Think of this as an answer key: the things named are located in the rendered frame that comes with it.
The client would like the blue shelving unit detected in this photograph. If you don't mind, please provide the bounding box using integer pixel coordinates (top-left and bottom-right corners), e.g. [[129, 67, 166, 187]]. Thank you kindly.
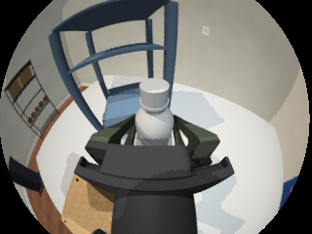
[[49, 0, 178, 131]]

